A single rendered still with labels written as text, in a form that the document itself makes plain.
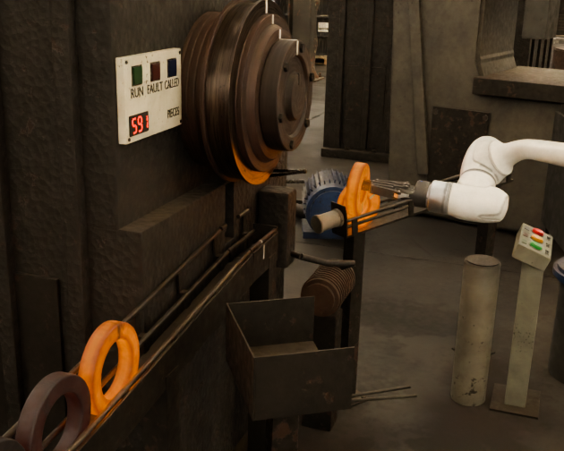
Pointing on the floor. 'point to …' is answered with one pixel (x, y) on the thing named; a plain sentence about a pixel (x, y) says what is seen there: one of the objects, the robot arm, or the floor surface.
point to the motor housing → (327, 322)
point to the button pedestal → (524, 329)
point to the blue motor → (320, 199)
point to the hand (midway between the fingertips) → (358, 183)
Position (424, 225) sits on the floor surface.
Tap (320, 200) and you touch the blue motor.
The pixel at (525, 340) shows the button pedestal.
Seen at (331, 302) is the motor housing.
